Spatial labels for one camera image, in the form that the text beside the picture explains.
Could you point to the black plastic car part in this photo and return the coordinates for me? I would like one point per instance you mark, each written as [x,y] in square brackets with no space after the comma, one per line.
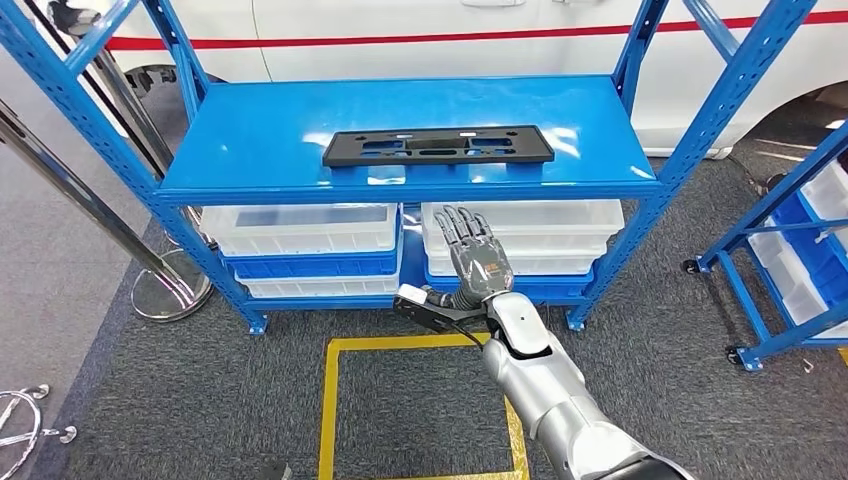
[344,156]

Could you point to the black robot left foot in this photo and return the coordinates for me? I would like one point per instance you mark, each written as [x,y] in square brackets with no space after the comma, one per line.
[275,472]

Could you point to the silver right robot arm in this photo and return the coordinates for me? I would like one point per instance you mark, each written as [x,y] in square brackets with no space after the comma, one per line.
[550,397]

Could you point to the blue metal shelf rack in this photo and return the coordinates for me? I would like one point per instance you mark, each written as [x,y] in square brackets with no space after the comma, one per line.
[738,311]
[265,132]

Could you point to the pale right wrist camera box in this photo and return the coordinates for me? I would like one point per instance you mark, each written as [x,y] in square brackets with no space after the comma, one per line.
[412,296]

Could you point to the white car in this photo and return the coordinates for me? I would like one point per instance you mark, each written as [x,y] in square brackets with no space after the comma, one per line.
[397,20]

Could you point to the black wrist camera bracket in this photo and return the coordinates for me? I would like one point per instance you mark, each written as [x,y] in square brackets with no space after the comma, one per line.
[437,321]

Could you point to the red barrier belt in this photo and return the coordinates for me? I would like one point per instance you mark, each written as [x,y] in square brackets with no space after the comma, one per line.
[397,38]

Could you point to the chrome stanchion post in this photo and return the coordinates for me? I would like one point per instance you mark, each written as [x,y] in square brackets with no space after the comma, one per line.
[169,291]
[126,99]

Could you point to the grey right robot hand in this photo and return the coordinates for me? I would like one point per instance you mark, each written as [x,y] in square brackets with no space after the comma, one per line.
[480,265]

